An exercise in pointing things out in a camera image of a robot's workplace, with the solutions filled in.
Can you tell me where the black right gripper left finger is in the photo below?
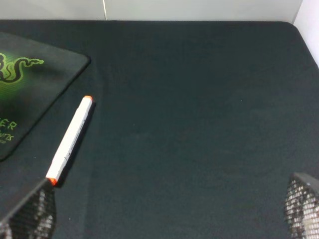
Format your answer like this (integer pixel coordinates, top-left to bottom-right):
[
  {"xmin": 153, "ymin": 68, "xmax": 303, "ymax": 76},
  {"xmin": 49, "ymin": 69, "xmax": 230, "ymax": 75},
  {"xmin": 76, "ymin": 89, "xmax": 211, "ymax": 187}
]
[{"xmin": 0, "ymin": 178, "xmax": 56, "ymax": 239}]

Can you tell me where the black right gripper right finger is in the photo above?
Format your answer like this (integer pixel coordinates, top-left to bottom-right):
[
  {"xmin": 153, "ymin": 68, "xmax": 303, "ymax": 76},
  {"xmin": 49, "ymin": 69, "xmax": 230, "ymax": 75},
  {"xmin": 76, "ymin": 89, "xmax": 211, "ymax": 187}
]
[{"xmin": 284, "ymin": 173, "xmax": 319, "ymax": 239}]

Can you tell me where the white marker with orange caps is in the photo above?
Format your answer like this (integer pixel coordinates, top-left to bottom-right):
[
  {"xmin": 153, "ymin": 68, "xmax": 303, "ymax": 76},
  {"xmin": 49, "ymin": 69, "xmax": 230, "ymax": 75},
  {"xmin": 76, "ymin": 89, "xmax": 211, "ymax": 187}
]
[{"xmin": 45, "ymin": 96, "xmax": 93, "ymax": 186}]

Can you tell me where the black Razer mouse pad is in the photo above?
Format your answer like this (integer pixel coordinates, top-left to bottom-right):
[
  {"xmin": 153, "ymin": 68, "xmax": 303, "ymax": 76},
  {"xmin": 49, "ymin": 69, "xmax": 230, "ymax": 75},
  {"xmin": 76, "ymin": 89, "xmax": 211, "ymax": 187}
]
[{"xmin": 0, "ymin": 32, "xmax": 90, "ymax": 160}]

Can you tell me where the black tablecloth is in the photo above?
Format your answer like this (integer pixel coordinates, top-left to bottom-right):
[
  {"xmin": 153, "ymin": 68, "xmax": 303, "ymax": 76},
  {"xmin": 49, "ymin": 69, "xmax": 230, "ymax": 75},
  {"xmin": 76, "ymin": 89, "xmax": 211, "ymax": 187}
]
[{"xmin": 0, "ymin": 20, "xmax": 319, "ymax": 239}]

